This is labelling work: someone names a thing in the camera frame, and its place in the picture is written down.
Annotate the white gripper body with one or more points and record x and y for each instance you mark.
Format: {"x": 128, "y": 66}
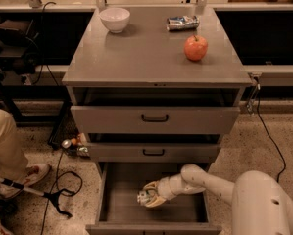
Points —
{"x": 166, "y": 188}

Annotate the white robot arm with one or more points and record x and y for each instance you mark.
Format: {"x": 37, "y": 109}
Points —
{"x": 259, "y": 205}

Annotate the grey bottom drawer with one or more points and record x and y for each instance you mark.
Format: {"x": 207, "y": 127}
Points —
{"x": 120, "y": 214}

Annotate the grey drawer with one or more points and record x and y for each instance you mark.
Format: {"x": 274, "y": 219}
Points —
{"x": 153, "y": 148}
{"x": 155, "y": 111}
{"x": 120, "y": 214}

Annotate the grey middle drawer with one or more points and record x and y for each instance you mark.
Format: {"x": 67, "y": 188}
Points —
{"x": 153, "y": 148}

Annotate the grey top drawer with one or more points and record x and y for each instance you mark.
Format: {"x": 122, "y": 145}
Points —
{"x": 155, "y": 111}

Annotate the grey drawer cabinet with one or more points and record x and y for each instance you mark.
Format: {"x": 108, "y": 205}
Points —
{"x": 147, "y": 56}

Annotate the silver blue crushed can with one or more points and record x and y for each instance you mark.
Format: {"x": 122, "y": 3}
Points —
{"x": 181, "y": 23}

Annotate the pile of items on floor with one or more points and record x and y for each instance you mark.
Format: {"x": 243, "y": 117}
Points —
{"x": 74, "y": 147}

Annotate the grabber reacher tool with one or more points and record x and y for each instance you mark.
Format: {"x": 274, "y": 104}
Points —
{"x": 52, "y": 197}

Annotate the white orange sneaker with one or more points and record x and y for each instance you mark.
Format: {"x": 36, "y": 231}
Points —
{"x": 33, "y": 174}

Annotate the red apple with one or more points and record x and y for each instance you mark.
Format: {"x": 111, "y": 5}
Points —
{"x": 195, "y": 48}

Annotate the beige trouser leg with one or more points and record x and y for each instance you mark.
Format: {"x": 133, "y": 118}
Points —
{"x": 13, "y": 162}

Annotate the white ceramic bowl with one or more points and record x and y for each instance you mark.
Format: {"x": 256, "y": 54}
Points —
{"x": 115, "y": 20}

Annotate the black equipment on left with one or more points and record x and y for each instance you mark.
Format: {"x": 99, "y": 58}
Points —
{"x": 18, "y": 50}

